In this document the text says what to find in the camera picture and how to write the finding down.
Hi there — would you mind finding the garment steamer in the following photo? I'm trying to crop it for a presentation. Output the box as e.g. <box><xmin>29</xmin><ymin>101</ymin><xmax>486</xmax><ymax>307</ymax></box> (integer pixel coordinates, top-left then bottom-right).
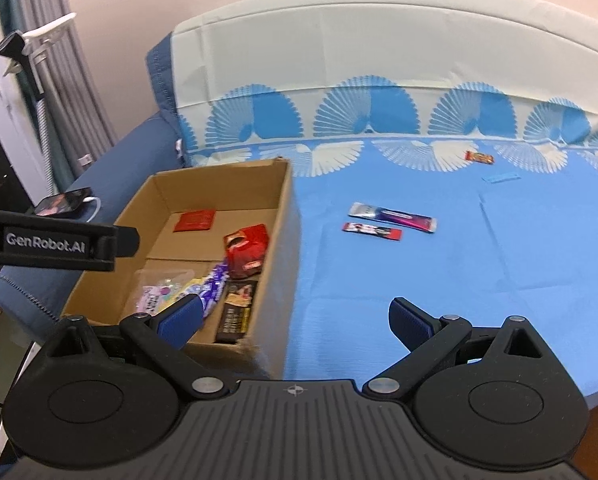
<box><xmin>0</xmin><ymin>12</ymin><xmax>77</xmax><ymax>198</ymax></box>

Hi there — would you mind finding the blue denim cushion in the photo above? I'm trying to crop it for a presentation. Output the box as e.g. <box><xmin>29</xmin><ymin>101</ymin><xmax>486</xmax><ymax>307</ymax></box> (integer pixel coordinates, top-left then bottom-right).
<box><xmin>146</xmin><ymin>30</ymin><xmax>190</xmax><ymax>168</ymax></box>

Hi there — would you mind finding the red snack bag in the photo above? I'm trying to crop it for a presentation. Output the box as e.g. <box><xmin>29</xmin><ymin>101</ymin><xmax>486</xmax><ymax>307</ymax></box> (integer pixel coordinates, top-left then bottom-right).
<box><xmin>222</xmin><ymin>224</ymin><xmax>270</xmax><ymax>281</ymax></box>

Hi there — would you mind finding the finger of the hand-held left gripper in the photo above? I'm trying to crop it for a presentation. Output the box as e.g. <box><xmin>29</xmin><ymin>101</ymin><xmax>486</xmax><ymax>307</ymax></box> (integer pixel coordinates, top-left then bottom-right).
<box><xmin>113</xmin><ymin>225</ymin><xmax>141</xmax><ymax>259</ymax></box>

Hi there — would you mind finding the grey curtain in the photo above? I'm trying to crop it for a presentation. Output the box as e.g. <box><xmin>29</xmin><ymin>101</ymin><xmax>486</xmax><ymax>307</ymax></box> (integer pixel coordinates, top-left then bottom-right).
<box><xmin>9</xmin><ymin>0</ymin><xmax>117</xmax><ymax>181</ymax></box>

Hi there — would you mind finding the brown snack packet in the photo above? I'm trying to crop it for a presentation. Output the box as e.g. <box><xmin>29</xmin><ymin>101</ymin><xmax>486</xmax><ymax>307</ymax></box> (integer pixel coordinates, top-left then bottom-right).
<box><xmin>214</xmin><ymin>280</ymin><xmax>258</xmax><ymax>345</ymax></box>

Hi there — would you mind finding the black smartphone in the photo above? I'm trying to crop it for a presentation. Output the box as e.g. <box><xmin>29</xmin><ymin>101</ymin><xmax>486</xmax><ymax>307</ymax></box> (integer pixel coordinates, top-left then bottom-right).
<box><xmin>33</xmin><ymin>187</ymin><xmax>92</xmax><ymax>218</ymax></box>

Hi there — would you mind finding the red square packet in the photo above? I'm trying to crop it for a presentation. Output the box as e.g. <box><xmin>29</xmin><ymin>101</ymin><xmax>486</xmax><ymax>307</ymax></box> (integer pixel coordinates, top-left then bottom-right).
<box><xmin>173</xmin><ymin>208</ymin><xmax>216</xmax><ymax>233</ymax></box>

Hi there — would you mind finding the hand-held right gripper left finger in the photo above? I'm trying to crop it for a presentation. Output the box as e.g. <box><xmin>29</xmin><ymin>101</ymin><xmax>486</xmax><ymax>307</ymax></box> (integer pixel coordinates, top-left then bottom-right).
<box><xmin>42</xmin><ymin>292</ymin><xmax>232</xmax><ymax>402</ymax></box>

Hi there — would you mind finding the red stick packet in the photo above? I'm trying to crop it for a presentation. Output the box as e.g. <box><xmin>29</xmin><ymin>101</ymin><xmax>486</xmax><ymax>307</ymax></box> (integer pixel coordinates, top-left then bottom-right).
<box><xmin>341</xmin><ymin>221</ymin><xmax>403</xmax><ymax>242</ymax></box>

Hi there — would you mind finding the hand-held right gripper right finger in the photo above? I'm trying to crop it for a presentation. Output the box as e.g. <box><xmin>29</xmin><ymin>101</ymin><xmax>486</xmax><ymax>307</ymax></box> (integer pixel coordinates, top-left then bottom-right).
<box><xmin>361</xmin><ymin>297</ymin><xmax>560</xmax><ymax>402</ymax></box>

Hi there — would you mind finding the blue sofa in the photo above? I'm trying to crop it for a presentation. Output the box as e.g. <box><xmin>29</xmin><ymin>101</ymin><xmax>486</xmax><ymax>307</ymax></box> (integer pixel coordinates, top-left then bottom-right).
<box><xmin>0</xmin><ymin>110</ymin><xmax>190</xmax><ymax>321</ymax></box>

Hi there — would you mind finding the blue fan-print sheet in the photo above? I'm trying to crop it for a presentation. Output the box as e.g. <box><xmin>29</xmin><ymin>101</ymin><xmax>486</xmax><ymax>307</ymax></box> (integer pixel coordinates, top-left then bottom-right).
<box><xmin>171</xmin><ymin>0</ymin><xmax>598</xmax><ymax>396</ymax></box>

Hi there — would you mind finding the brown cardboard box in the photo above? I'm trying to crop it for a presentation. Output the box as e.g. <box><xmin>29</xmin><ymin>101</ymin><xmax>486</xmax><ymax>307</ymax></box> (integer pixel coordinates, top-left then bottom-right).
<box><xmin>60</xmin><ymin>157</ymin><xmax>302</xmax><ymax>381</ymax></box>

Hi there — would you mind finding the white and purple stick packet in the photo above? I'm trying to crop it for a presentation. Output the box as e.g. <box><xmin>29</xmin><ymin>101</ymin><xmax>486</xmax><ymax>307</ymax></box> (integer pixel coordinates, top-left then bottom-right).
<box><xmin>349</xmin><ymin>202</ymin><xmax>438</xmax><ymax>234</ymax></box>

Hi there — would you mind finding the purple snack packet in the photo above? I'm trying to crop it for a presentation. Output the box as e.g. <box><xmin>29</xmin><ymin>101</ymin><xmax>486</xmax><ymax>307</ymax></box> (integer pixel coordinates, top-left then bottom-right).
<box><xmin>194</xmin><ymin>260</ymin><xmax>230</xmax><ymax>318</ymax></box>

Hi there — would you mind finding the clear bag of candies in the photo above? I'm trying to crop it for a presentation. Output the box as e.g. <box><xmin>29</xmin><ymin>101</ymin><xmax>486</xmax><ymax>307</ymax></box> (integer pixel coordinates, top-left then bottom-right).
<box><xmin>124</xmin><ymin>269</ymin><xmax>202</xmax><ymax>318</ymax></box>

